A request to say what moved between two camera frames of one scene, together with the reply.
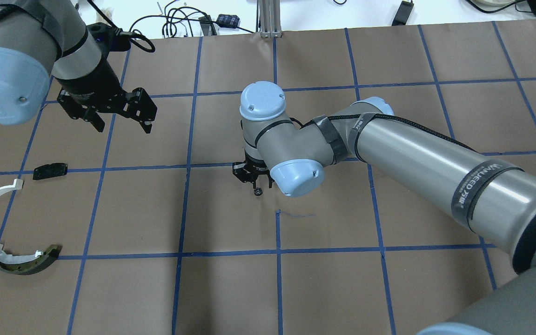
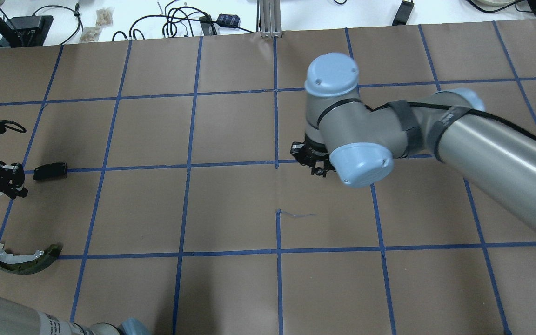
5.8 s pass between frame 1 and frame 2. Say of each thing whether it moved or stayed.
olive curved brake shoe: stayed
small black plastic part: stayed
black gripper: moved
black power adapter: stayed
